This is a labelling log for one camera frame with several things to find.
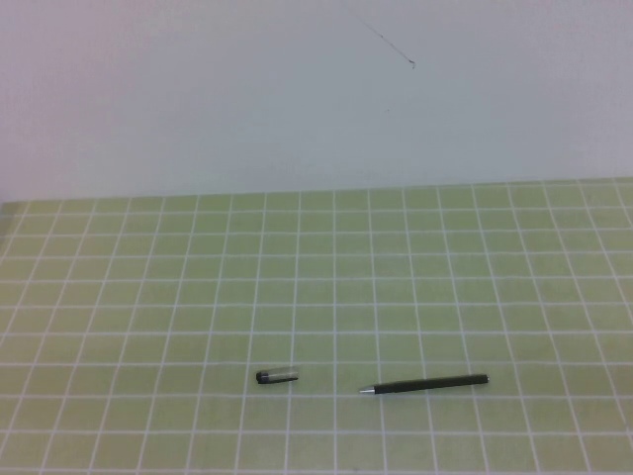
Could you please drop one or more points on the clear black pen cap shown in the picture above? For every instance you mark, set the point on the clear black pen cap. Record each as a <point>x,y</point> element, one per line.
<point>274,376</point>

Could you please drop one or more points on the black pen with silver tip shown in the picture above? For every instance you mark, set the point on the black pen with silver tip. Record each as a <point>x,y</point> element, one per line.
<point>430,384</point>

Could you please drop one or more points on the green white-grid table mat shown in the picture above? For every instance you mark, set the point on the green white-grid table mat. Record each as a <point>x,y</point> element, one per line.
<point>198,297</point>

